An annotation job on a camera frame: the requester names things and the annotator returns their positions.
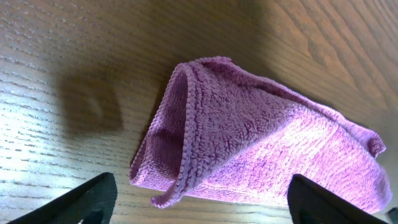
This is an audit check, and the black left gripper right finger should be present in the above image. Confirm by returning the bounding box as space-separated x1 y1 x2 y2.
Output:
287 174 386 224

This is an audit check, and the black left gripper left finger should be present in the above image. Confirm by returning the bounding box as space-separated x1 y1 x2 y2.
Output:
9 172 118 224

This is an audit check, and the purple microfiber cloth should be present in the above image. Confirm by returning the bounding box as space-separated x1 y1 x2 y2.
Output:
129 57 392 213

